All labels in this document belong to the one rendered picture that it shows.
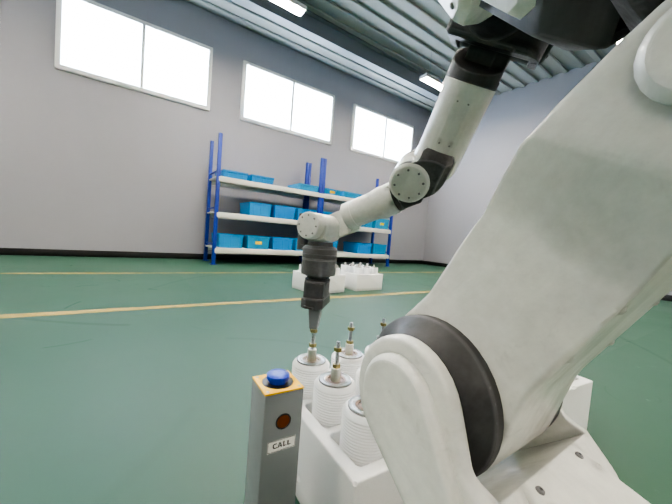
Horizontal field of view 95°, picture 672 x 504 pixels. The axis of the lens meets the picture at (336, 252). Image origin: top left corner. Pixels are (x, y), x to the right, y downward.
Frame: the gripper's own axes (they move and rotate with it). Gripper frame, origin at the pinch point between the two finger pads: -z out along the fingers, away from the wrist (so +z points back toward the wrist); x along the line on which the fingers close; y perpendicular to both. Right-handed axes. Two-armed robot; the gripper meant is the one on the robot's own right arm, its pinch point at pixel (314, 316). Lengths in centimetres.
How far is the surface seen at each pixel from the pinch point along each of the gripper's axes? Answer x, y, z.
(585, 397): -31, 82, -23
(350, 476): 26.8, 14.4, -18.7
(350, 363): -3.4, 9.8, -12.3
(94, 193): -292, -400, 54
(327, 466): 22.1, 9.7, -21.5
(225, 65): -408, -281, 291
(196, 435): 1.9, -30.3, -36.5
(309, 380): 4.6, 1.0, -14.6
